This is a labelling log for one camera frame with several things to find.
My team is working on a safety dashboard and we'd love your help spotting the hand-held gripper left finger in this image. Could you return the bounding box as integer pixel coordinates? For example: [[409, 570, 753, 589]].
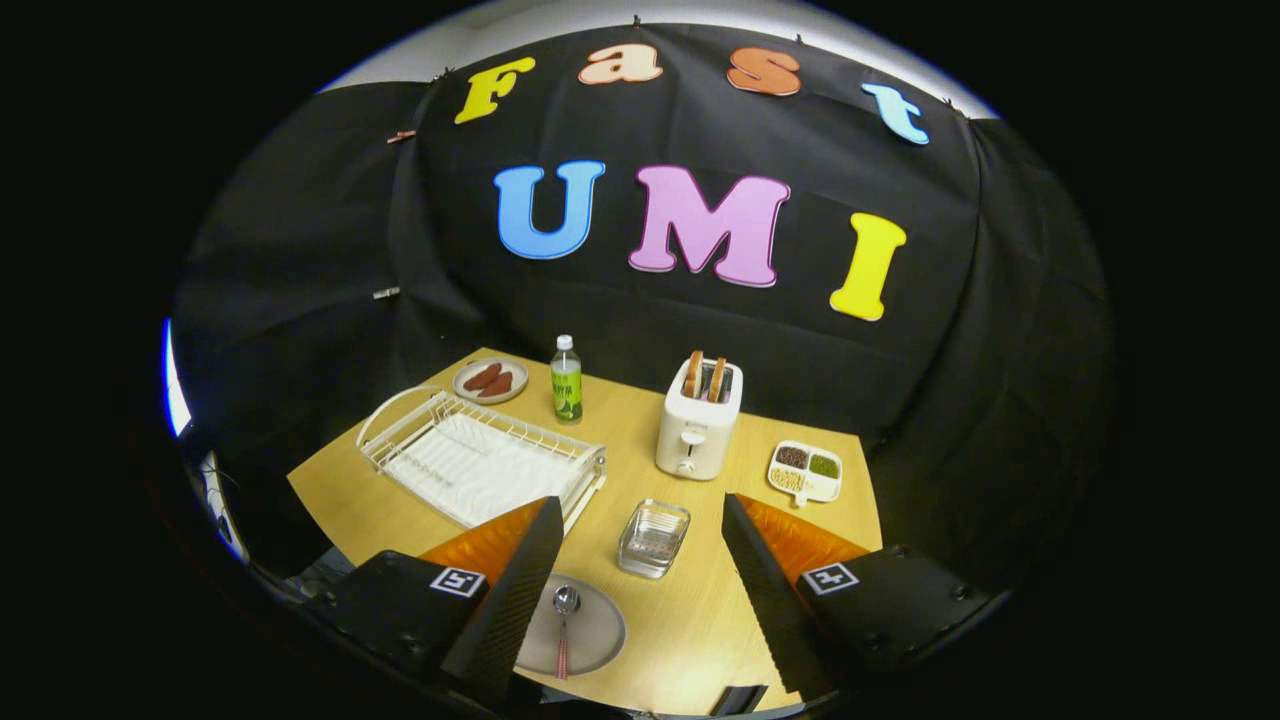
[[300, 495, 566, 706]]

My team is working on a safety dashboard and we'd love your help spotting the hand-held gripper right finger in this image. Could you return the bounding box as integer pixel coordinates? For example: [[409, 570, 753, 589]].
[[720, 492, 1011, 701]]

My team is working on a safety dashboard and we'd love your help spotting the metal spoon red handle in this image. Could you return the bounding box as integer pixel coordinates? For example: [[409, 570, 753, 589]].
[[552, 584, 582, 681]]

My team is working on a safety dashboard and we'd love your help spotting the large grey plate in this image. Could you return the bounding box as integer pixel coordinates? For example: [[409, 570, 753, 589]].
[[515, 573, 627, 678]]

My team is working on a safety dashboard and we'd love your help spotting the clear mesh basket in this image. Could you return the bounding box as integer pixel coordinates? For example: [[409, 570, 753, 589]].
[[617, 499, 692, 580]]

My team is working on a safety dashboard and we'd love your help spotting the white wire dish rack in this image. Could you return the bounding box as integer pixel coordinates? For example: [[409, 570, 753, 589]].
[[356, 385, 608, 536]]

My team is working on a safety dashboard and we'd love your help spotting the white divided dish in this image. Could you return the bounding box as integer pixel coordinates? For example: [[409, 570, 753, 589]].
[[766, 440, 844, 508]]

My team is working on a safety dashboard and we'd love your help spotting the small beige plate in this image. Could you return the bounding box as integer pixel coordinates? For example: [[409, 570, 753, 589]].
[[452, 358, 530, 405]]

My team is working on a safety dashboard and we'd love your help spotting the white toaster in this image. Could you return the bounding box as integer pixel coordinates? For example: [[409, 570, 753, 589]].
[[655, 357, 744, 482]]

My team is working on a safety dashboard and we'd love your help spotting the green label drink bottle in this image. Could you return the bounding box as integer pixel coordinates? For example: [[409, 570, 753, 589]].
[[550, 334, 584, 425]]

